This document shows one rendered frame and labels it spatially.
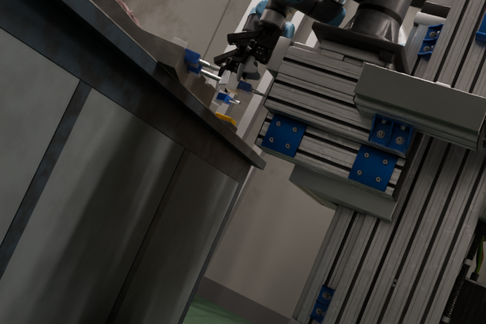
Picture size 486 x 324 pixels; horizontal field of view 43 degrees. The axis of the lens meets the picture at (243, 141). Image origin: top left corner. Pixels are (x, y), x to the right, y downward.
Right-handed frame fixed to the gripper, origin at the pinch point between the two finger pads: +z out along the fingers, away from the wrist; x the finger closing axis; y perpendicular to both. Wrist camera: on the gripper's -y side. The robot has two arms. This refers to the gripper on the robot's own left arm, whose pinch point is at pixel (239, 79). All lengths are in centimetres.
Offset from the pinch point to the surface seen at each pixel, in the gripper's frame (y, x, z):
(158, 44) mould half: -5, -56, 11
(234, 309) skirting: 0, 199, 92
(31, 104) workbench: -12, -83, 37
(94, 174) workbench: -9, -51, 45
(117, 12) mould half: -17, -59, 8
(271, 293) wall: 17, 198, 74
